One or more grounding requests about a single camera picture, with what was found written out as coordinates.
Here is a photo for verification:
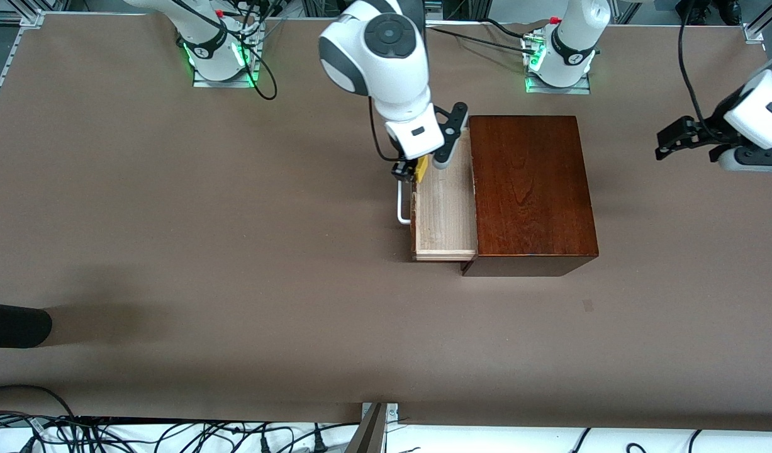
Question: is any silver table corner bracket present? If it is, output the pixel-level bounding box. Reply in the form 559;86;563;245
743;0;772;45

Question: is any wooden drawer with white handle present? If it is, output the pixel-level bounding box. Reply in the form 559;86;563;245
396;129;479;262

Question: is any aluminium table edge rail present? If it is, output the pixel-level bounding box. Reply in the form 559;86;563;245
0;9;45;130

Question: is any short black right arm cable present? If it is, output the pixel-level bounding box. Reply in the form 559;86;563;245
368;113;402;163

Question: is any grey metal frame bracket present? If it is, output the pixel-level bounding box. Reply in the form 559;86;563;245
345;403;399;453

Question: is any black base cable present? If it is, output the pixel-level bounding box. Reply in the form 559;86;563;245
427;25;537;54
483;18;534;42

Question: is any black cable with plug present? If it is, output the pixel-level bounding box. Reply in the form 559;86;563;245
232;427;298;453
285;423;361;453

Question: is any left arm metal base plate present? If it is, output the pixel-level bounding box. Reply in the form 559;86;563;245
525;35;592;95

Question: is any dark brown wooden cabinet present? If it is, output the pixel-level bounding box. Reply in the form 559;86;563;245
459;115;600;277

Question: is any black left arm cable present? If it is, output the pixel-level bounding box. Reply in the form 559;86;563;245
677;0;715;137

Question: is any black cylinder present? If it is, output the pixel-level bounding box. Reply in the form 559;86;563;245
0;302;53;349

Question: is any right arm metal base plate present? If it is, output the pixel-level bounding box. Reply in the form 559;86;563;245
193;25;260;89

